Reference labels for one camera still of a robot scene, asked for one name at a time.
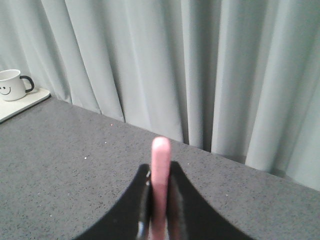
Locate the white rectangular tray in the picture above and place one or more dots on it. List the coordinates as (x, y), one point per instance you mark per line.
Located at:
(9, 109)

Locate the pink chopstick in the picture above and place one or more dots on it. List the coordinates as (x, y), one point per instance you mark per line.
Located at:
(160, 171)

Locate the white smiley face mug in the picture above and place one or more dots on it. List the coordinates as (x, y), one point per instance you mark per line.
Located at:
(12, 86)

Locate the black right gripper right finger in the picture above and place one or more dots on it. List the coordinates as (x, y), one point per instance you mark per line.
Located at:
(190, 217)

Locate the grey pleated curtain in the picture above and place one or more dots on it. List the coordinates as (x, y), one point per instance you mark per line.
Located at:
(238, 78)

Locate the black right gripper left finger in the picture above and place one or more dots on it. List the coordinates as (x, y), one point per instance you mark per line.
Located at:
(129, 218)

